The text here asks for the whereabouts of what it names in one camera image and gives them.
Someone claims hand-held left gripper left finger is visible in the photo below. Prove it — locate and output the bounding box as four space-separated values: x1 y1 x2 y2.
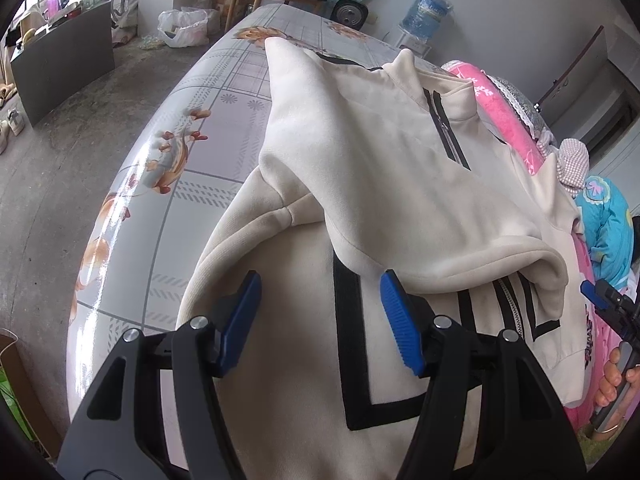
57 271 262 480

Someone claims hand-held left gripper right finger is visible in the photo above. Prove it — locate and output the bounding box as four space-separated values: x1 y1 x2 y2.
380 270 587 480

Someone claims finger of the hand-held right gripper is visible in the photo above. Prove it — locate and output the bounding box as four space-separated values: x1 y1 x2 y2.
580 280 640 343

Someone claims cream sweatshirt with black stripes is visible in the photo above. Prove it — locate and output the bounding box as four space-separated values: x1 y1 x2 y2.
161 37 587 480

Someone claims person's right hand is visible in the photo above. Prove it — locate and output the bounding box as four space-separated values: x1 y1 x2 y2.
595 347 640 408

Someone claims checked cloth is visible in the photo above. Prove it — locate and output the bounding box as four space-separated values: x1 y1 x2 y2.
557 139 591 188

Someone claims silver lace pillow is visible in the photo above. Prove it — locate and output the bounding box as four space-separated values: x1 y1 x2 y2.
482 74 556 143

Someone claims pink blanket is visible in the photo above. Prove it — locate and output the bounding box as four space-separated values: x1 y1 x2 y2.
440 60 631 431

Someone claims brown paper bag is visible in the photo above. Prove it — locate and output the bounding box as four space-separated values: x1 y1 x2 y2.
0 330 63 461

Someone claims grey door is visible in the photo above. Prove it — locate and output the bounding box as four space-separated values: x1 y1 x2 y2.
532 25 640 161

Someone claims brown wooden stick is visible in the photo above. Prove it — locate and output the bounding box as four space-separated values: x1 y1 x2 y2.
534 26 606 110

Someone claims green paper bag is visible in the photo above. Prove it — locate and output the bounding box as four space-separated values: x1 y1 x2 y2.
0 365 31 441

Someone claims white water dispenser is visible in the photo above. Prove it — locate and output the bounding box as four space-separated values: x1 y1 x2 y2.
397 30 433 58

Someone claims small white plastic bag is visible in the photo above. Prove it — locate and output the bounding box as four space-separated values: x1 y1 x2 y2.
192 0 221 31

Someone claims blue water jug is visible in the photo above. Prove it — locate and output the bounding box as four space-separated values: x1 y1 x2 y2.
400 0 453 43

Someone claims dark grey cabinet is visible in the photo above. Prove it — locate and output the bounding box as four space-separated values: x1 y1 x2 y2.
9 0 117 128

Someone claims black fan heater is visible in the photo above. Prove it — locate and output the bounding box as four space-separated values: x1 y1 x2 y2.
330 0 370 28

